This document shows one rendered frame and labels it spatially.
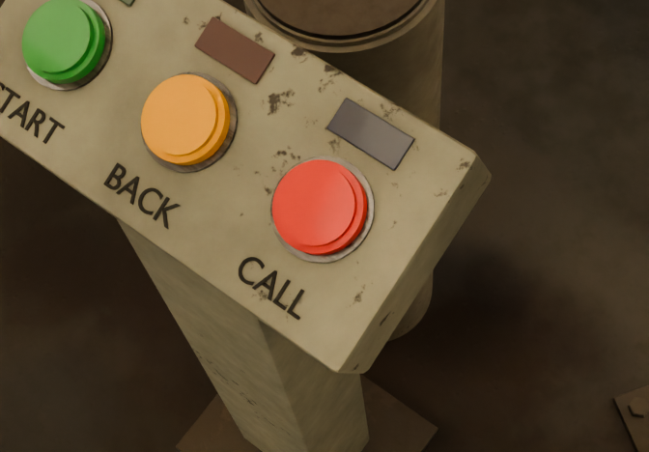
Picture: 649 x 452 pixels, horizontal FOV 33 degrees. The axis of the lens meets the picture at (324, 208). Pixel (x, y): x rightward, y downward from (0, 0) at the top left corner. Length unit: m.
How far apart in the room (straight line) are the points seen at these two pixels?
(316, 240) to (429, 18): 0.21
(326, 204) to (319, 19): 0.18
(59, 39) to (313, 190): 0.14
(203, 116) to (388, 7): 0.17
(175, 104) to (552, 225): 0.69
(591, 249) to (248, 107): 0.68
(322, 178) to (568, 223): 0.69
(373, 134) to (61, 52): 0.15
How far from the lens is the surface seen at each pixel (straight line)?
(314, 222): 0.45
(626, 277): 1.12
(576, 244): 1.12
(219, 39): 0.50
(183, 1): 0.51
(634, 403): 1.06
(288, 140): 0.48
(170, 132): 0.48
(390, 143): 0.46
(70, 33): 0.52
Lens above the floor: 1.02
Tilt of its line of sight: 64 degrees down
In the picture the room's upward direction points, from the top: 10 degrees counter-clockwise
